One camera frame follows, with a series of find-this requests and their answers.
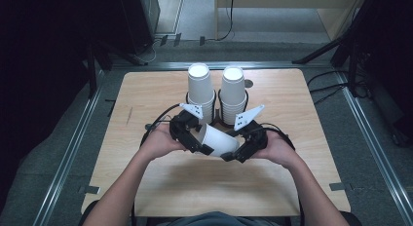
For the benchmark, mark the person's right hand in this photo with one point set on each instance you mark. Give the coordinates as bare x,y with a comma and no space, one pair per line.
279,148

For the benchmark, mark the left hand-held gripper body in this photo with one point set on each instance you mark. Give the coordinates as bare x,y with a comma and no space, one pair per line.
181,125

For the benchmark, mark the black tripod stand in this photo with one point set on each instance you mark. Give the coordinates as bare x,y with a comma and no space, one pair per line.
344,41
94,63

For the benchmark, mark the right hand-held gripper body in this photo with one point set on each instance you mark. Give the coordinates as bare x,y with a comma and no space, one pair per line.
255,138

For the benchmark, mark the person's left hand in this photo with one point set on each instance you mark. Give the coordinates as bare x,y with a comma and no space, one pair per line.
160,141

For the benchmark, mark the person's grey clothing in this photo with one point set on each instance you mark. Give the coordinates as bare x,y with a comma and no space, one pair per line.
214,219

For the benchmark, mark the metal floor rail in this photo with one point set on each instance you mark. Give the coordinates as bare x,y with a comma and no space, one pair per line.
162,65
376,148
66,161

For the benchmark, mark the round grey table grommet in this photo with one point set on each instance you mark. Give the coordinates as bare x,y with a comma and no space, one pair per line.
248,83

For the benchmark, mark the black computer tower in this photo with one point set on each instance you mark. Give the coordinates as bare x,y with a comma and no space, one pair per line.
139,21

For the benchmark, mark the light wooden furniture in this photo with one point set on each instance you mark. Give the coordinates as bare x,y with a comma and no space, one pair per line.
337,15

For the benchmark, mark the single white paper cup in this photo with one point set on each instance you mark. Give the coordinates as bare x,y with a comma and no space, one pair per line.
219,141

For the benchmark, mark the stack of white paper cups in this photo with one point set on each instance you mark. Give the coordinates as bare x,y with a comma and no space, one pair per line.
232,89
199,86

